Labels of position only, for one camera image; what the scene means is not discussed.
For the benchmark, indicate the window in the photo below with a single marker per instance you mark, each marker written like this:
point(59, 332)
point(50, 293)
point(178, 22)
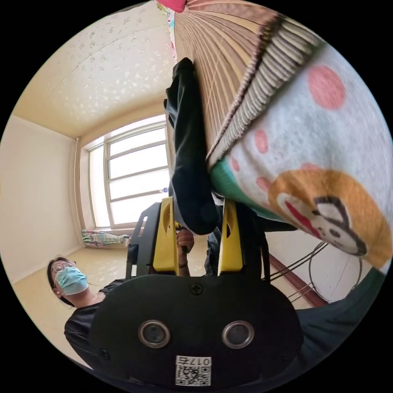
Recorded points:
point(135, 175)

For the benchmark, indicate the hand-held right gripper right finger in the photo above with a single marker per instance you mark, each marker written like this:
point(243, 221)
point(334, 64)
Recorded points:
point(231, 248)

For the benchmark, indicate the person's left hand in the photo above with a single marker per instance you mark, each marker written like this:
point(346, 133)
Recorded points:
point(185, 245)

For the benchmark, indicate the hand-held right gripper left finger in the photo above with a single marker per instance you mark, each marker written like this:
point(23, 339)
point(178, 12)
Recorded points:
point(165, 245)

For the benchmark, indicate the black long sleeve shirt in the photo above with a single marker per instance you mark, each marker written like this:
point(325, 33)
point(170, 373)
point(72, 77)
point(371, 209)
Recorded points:
point(187, 153)

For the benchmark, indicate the bed with woven mat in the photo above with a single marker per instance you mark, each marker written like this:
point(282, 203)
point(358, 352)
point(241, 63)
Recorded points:
point(294, 135)

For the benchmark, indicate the person's body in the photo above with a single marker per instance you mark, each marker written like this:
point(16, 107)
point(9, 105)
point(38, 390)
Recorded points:
point(80, 325)

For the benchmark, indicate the pink cloth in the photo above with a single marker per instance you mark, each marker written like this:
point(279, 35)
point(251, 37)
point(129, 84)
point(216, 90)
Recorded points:
point(172, 4)

